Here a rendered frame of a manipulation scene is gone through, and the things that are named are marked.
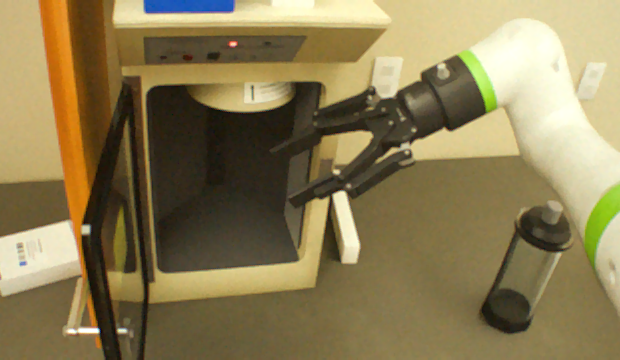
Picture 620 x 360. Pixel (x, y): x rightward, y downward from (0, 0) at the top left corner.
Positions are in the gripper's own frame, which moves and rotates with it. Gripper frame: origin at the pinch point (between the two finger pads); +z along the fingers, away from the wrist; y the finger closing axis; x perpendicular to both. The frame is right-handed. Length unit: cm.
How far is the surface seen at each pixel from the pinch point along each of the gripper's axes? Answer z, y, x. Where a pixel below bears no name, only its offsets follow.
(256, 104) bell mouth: 1.9, -11.9, -3.2
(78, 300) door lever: 28.8, 12.0, -12.2
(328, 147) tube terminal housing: -4.5, -7.7, 8.1
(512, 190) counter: -39, -18, 71
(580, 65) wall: -74, -40, 66
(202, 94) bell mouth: 8.4, -15.9, -6.3
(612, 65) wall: -84, -39, 71
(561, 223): -33.9, 12.0, 29.9
